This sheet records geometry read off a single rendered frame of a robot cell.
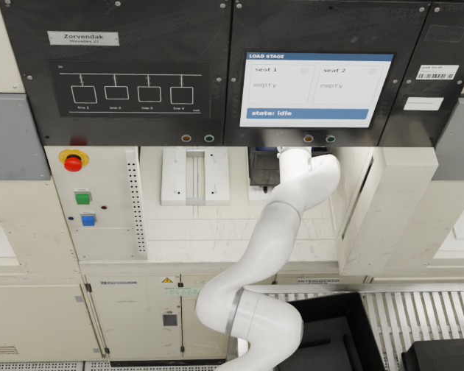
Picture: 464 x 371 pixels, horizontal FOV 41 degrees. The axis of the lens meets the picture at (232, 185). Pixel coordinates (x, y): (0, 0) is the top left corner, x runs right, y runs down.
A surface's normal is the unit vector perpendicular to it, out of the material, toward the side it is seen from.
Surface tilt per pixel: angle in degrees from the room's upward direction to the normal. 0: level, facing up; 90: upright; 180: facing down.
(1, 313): 90
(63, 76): 90
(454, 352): 0
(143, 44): 90
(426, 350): 0
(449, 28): 90
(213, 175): 0
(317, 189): 48
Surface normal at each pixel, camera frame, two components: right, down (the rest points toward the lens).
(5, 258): 0.05, -0.58
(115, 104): 0.04, 0.81
